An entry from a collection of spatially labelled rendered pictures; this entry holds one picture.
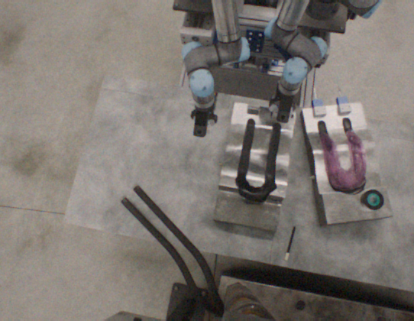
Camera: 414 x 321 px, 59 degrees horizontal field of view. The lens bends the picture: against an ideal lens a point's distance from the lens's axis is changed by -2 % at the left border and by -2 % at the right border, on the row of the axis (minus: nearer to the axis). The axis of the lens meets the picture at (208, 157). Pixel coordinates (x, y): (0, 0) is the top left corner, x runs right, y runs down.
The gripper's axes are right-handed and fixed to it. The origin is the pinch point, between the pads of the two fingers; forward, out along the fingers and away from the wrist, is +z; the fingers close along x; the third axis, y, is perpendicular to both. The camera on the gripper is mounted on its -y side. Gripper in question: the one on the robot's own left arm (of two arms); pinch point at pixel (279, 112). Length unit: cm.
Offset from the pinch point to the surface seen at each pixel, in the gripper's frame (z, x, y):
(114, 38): 90, 117, 74
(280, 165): 0.5, -3.7, -22.3
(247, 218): 4.4, 5.6, -45.1
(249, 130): 2.3, 11.0, -9.2
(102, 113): 10, 77, -10
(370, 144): 0.9, -38.8, -6.6
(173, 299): 89, 36, -92
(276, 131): 2.2, -0.3, -7.5
